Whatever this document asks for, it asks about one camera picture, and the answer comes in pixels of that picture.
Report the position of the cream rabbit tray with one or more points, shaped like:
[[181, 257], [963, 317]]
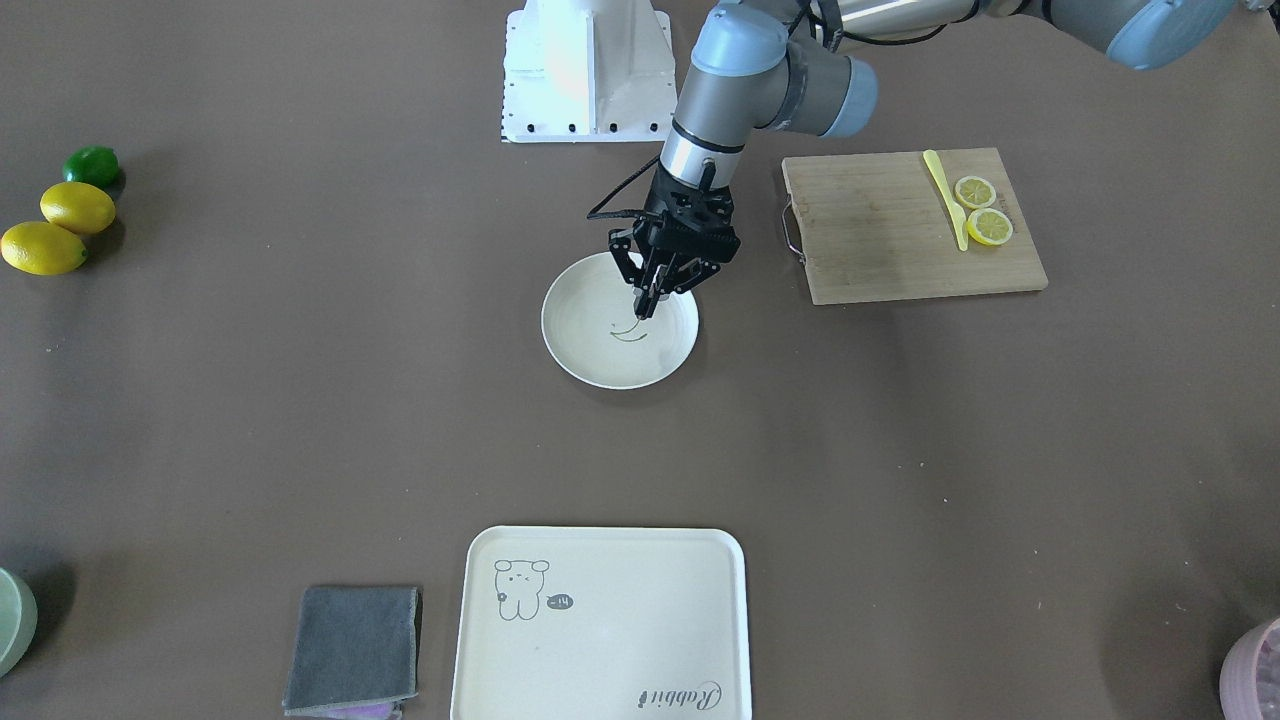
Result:
[[603, 623]]

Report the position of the wooden cutting board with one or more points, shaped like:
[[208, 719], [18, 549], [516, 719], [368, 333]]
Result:
[[873, 227]]

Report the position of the yellow plastic knife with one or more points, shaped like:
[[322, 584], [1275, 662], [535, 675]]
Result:
[[955, 212]]

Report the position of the white round plate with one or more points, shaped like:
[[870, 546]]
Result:
[[588, 324]]

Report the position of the lemon slice near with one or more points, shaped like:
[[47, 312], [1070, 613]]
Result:
[[989, 226]]

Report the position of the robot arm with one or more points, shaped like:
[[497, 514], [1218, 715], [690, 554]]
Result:
[[786, 66]]

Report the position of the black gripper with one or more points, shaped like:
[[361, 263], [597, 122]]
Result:
[[660, 202]]

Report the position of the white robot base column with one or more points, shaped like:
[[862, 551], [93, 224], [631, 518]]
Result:
[[588, 72]]

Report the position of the mint green bowl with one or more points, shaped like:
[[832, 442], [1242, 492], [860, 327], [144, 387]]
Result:
[[19, 616]]

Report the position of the pink ice bowl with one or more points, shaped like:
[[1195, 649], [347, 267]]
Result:
[[1249, 676]]

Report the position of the lemon slice far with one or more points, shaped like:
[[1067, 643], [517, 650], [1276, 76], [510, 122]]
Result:
[[974, 192]]

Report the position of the green lime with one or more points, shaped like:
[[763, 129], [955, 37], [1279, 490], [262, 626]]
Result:
[[95, 164]]

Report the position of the lemon slice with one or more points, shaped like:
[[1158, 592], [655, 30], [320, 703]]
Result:
[[974, 192], [989, 226]]

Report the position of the yellow lemon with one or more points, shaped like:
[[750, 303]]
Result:
[[43, 248], [79, 207]]

